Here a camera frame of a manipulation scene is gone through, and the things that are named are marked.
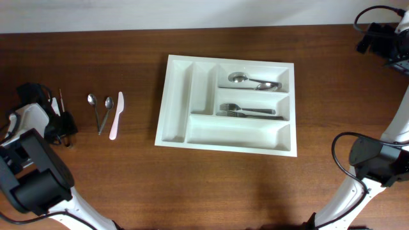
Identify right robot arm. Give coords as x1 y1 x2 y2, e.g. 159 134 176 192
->
300 7 408 229

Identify metal fork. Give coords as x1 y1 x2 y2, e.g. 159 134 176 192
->
219 103 276 115
216 111 284 120

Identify pink plastic knife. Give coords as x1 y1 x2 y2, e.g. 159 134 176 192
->
109 91 125 141

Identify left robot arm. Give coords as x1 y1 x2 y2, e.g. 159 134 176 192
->
1 103 119 229

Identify white cutlery tray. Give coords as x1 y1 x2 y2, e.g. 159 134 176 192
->
155 55 297 157

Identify small teaspoon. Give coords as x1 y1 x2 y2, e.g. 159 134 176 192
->
98 96 114 135
87 93 100 132

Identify large spoon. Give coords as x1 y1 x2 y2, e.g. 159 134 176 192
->
233 82 282 91
228 72 273 84

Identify metal tongs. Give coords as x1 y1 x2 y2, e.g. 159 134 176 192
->
59 89 73 148

